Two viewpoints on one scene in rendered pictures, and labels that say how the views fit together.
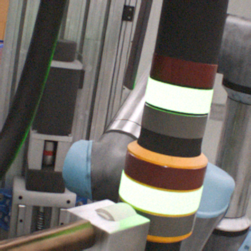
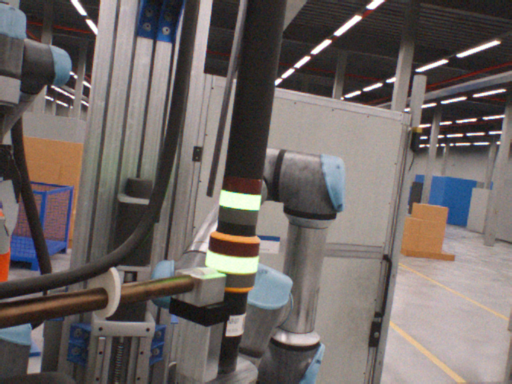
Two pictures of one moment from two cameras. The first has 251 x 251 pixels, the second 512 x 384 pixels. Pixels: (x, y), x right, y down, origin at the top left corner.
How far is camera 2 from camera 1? 0.19 m
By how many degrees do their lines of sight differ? 11
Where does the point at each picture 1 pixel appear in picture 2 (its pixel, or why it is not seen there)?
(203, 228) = (269, 318)
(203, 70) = (253, 184)
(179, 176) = (242, 248)
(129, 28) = (197, 168)
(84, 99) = (161, 232)
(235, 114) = (296, 237)
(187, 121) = (245, 214)
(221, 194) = (280, 289)
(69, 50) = (146, 188)
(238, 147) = (301, 266)
